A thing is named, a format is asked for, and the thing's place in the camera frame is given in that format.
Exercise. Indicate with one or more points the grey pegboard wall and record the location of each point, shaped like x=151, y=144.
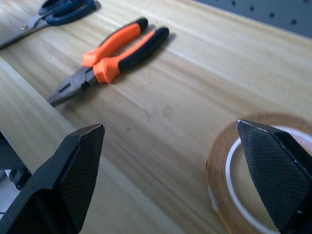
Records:
x=280, y=12

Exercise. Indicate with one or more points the amber tape roll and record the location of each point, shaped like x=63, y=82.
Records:
x=217, y=156

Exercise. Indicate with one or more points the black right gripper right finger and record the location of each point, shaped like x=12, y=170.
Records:
x=275, y=175

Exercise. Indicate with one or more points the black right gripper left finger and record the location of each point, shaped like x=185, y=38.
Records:
x=61, y=185

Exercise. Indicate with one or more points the orange and black pliers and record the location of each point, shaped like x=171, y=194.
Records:
x=104, y=70

